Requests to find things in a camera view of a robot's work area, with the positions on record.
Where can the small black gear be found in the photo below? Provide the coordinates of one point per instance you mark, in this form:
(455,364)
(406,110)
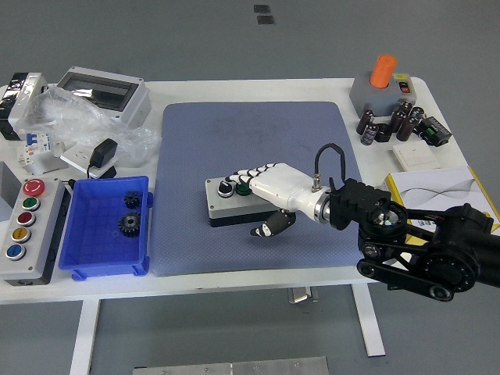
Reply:
(132,200)

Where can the black cylindrical capacitor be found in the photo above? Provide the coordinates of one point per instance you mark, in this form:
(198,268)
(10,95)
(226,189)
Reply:
(365,119)
(417,113)
(406,129)
(405,107)
(398,119)
(369,134)

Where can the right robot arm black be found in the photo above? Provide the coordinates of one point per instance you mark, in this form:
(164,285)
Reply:
(359,199)

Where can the orange cylinder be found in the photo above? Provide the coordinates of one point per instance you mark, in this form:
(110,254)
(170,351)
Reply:
(383,70)

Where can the clear plastic bag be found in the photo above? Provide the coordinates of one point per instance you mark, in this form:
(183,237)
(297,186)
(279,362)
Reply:
(78,117)

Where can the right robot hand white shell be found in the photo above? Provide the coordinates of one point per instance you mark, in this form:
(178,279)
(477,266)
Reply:
(285,187)

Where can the grey enclosure with clear window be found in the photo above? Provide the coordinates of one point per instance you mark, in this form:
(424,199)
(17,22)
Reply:
(136,105)

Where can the blue plastic bin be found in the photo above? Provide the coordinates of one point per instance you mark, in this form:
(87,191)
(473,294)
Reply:
(97,250)

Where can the white wall switch plate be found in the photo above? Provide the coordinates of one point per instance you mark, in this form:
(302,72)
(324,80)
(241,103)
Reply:
(416,155)

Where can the white table leg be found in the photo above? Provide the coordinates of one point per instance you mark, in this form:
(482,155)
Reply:
(369,320)
(84,336)

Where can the silver and black box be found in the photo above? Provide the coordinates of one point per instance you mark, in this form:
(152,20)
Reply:
(27,93)

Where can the white blue circuit breaker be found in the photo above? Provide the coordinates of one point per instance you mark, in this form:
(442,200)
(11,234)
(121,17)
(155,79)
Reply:
(37,142)

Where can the white wall socket plate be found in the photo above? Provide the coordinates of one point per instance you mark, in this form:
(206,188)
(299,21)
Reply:
(76,156)

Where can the grey metal plate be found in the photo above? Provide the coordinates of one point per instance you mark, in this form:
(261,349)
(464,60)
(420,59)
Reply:
(230,367)

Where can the blue-grey table mat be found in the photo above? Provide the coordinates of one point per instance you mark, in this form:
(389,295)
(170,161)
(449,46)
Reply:
(218,136)

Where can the white book with yellow edge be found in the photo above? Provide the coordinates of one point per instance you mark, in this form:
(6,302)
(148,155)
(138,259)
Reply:
(437,187)

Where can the black power adapter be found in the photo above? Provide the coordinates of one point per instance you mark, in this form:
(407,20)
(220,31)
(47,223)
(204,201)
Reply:
(103,150)

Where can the grey push-button control box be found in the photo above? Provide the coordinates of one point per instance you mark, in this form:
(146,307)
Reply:
(222,207)

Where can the large black gear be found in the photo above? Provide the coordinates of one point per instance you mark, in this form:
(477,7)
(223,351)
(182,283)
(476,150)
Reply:
(129,224)

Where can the grey base box with switch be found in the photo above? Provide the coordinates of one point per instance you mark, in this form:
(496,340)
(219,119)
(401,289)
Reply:
(363,91)

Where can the black module with green part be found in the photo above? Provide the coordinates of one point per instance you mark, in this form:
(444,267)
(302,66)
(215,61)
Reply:
(433,131)

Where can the metal bracket under table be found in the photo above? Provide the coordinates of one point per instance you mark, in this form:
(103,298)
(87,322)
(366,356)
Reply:
(302,295)

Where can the five-button grey control box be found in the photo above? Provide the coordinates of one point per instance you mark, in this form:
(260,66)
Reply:
(43,234)

